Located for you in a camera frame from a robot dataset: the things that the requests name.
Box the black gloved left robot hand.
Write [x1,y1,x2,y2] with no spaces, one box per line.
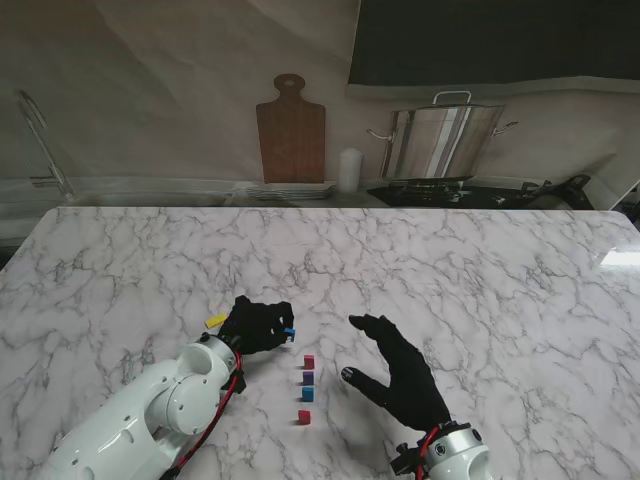
[218,294,296,357]

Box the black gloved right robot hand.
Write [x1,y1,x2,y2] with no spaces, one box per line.
[339,313,451,432]

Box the stack of white plates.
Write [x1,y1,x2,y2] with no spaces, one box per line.
[239,180,337,201]

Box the steel kitchen sink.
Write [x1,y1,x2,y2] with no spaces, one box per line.
[69,192,236,207]

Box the white cylinder candle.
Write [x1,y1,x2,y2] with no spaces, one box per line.
[338,147,364,193]

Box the brown wooden cutting board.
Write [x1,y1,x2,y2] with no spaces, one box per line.
[255,73,328,185]

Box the black gas stove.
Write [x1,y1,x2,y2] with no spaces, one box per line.
[367,175,531,209]

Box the black frying pan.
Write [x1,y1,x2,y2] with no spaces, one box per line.
[519,174,594,210]

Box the large steel stock pot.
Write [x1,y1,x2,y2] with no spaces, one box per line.
[367,89,521,180]

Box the chrome kitchen faucet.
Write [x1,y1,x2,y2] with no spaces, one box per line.
[17,89,76,201]

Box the dark range hood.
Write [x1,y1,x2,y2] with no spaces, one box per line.
[347,0,640,86]

